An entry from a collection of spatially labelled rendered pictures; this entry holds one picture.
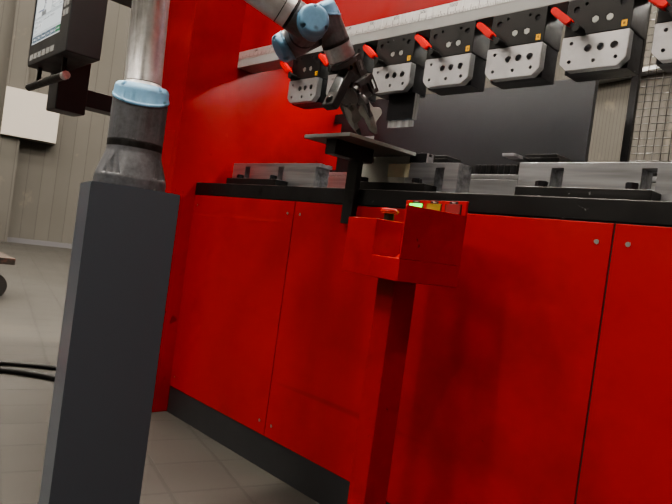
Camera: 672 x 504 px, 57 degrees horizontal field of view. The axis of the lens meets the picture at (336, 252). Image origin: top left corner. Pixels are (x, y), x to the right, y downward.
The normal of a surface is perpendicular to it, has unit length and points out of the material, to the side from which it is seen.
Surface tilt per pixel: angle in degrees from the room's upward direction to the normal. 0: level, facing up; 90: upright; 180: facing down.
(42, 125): 90
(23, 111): 90
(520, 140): 90
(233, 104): 90
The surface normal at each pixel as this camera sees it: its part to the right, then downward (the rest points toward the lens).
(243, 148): 0.68, 0.11
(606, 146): -0.86, -0.11
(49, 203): 0.48, 0.07
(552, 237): -0.72, -0.09
